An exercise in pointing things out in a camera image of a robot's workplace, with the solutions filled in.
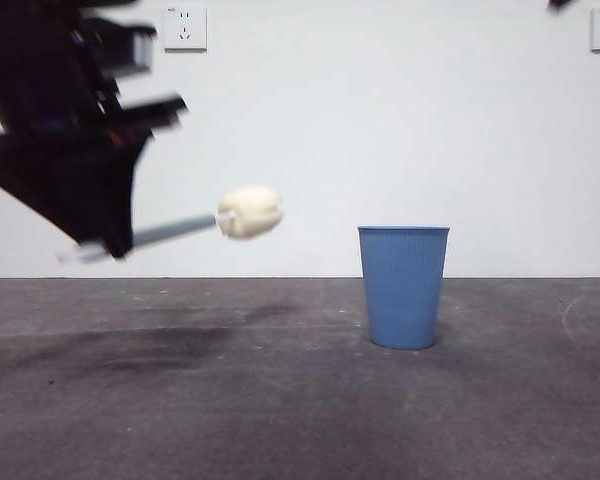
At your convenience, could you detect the blue ribbed plastic cup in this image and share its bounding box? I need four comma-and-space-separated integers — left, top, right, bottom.
357, 224, 452, 351

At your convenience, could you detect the cup brush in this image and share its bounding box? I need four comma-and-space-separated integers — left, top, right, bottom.
57, 184, 285, 265

